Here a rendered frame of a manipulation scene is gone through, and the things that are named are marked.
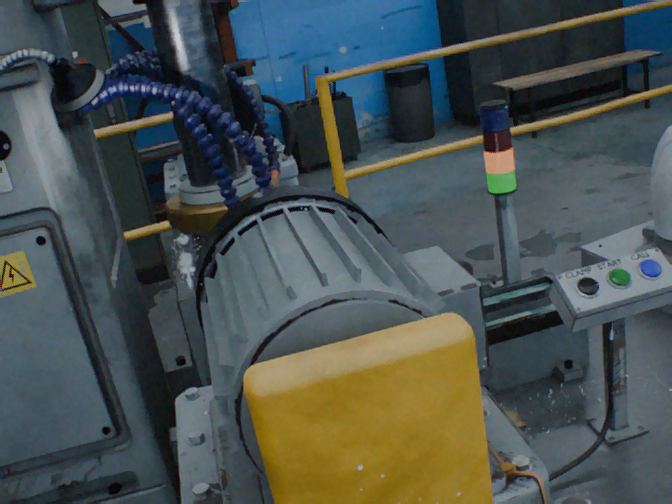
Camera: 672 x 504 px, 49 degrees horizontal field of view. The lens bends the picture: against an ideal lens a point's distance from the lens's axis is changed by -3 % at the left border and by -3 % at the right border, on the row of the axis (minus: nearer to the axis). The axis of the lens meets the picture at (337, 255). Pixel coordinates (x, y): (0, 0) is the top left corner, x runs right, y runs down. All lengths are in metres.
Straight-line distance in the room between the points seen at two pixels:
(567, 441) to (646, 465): 0.13
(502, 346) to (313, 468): 0.92
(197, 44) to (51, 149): 0.26
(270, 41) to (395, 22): 1.11
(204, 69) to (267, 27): 5.23
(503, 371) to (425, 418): 0.92
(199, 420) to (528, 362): 0.75
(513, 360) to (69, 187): 0.78
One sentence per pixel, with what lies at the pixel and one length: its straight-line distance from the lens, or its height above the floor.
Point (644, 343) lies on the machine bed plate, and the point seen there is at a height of 0.80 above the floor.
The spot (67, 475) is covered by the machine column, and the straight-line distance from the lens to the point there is 1.18.
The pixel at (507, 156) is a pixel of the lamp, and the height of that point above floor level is 1.11.
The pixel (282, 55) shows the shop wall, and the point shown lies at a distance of 6.38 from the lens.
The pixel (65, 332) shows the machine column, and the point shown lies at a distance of 1.07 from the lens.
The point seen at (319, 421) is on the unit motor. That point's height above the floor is 1.32.
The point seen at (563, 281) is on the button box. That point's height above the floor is 1.08.
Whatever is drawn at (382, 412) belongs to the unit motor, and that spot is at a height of 1.31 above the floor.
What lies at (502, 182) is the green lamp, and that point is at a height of 1.06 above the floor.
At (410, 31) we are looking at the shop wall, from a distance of 6.77.
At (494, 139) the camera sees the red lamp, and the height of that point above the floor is 1.15.
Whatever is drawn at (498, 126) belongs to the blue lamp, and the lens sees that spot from 1.59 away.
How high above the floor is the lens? 1.55
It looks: 21 degrees down
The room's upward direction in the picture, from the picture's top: 11 degrees counter-clockwise
